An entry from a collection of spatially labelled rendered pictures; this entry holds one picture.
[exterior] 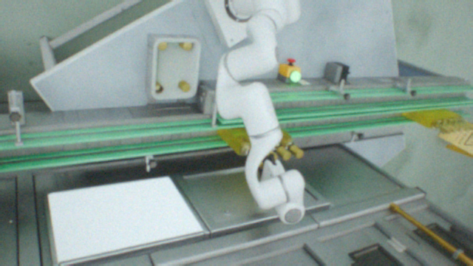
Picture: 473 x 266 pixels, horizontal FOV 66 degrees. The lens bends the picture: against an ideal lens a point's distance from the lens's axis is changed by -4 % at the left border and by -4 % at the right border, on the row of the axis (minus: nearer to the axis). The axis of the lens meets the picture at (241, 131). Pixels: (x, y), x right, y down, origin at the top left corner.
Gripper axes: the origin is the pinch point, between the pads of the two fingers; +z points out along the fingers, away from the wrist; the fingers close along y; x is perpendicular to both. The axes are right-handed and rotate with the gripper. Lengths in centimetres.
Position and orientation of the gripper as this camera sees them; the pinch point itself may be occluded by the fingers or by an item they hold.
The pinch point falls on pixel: (263, 163)
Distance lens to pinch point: 129.3
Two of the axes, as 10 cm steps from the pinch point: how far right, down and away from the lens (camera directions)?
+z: -2.4, -4.2, 8.7
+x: -9.6, -0.4, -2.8
